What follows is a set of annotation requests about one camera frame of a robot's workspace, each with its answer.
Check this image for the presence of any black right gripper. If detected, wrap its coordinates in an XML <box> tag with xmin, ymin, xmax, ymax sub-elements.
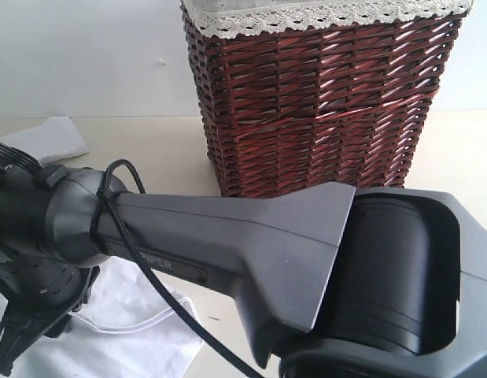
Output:
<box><xmin>0</xmin><ymin>267</ymin><xmax>100</xmax><ymax>376</ymax></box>

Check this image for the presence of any white t-shirt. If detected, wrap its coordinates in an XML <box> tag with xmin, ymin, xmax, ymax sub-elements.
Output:
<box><xmin>0</xmin><ymin>117</ymin><xmax>204</xmax><ymax>377</ymax></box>

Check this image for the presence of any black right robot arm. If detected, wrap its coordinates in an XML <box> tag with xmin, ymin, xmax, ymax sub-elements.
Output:
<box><xmin>0</xmin><ymin>158</ymin><xmax>487</xmax><ymax>377</ymax></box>

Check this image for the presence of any dark brown wicker basket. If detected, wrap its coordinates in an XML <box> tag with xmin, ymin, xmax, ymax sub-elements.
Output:
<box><xmin>183</xmin><ymin>14</ymin><xmax>463</xmax><ymax>198</ymax></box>

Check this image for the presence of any white lace crochet cloth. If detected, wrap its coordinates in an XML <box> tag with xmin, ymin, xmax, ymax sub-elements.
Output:
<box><xmin>181</xmin><ymin>0</ymin><xmax>474</xmax><ymax>39</ymax></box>

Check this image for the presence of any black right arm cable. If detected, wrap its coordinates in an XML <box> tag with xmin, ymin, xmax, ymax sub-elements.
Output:
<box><xmin>0</xmin><ymin>137</ymin><xmax>264</xmax><ymax>378</ymax></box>

